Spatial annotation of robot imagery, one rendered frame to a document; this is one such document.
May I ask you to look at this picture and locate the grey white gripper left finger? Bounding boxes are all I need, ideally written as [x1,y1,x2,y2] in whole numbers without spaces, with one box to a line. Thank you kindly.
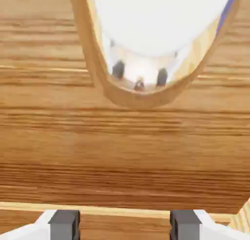
[0,209,81,240]

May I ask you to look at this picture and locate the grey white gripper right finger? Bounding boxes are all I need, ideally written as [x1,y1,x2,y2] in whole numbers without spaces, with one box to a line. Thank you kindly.
[169,209,250,240]

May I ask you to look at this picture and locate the light wood cabinet door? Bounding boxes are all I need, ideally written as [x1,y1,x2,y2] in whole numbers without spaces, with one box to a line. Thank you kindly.
[0,0,250,219]

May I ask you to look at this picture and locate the light wood cabinet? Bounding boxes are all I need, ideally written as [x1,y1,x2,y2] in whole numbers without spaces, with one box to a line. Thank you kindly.
[0,0,250,240]

